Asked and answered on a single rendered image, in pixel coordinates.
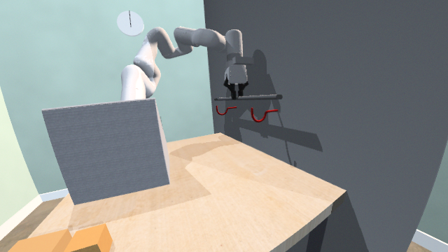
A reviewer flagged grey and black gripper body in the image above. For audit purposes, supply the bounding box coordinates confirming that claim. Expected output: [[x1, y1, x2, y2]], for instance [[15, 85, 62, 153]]
[[225, 60, 247, 85]]

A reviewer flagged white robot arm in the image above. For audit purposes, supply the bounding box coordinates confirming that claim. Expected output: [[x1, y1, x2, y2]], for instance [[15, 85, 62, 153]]
[[120, 27, 254, 101]]

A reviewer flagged dark grey wall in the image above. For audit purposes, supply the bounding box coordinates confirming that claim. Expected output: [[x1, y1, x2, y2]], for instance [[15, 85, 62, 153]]
[[204, 0, 448, 252]]

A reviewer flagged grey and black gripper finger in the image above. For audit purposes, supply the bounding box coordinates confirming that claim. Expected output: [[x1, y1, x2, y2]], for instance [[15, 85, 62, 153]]
[[238, 81, 249, 97], [223, 76, 236, 99]]

